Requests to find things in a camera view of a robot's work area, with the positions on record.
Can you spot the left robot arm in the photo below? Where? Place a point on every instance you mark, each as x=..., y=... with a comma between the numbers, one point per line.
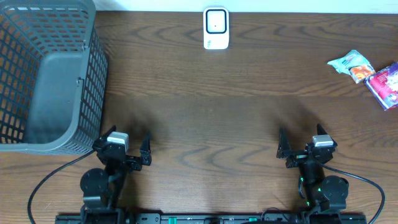
x=102, y=187

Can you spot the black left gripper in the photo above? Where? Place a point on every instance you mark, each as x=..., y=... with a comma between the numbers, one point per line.
x=125, y=159

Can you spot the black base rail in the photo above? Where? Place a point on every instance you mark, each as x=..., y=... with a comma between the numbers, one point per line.
x=155, y=218

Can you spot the purple red tissue pack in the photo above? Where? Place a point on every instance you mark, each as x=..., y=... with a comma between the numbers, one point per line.
x=383, y=86

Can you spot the grey plastic mesh basket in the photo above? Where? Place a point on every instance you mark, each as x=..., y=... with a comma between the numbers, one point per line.
x=53, y=77

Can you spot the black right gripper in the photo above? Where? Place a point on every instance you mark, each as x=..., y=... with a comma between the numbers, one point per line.
x=284, y=151

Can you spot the mint green snack packet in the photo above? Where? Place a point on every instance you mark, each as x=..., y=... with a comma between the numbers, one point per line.
x=352, y=59

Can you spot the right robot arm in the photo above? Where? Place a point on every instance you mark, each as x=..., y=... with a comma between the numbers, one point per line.
x=325, y=195

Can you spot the small orange box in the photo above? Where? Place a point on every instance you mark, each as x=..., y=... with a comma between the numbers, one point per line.
x=359, y=73

